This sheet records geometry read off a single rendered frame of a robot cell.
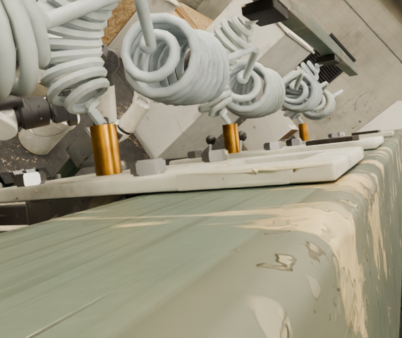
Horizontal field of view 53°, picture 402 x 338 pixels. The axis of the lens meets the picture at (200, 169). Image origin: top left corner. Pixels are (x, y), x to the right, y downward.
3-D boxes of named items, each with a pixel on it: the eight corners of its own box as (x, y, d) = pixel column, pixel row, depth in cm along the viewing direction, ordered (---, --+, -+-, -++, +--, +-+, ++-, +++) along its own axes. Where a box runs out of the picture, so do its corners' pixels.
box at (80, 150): (81, 149, 206) (101, 126, 199) (93, 167, 204) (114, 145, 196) (64, 150, 196) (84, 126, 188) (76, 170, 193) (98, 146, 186)
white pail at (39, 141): (43, 127, 317) (76, 86, 297) (62, 157, 310) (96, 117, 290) (7, 126, 289) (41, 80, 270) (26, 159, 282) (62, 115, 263)
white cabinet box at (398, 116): (270, 202, 561) (402, 102, 475) (296, 237, 547) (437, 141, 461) (255, 208, 508) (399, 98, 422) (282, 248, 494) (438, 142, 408)
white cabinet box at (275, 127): (244, 131, 682) (277, 102, 652) (265, 157, 668) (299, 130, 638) (233, 130, 643) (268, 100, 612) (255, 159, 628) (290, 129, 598)
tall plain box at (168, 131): (168, 121, 490) (278, 10, 417) (196, 160, 476) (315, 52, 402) (120, 117, 411) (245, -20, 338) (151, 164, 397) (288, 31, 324)
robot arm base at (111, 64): (70, 76, 156) (68, 45, 153) (99, 75, 165) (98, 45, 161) (89, 80, 146) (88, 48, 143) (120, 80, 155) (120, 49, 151)
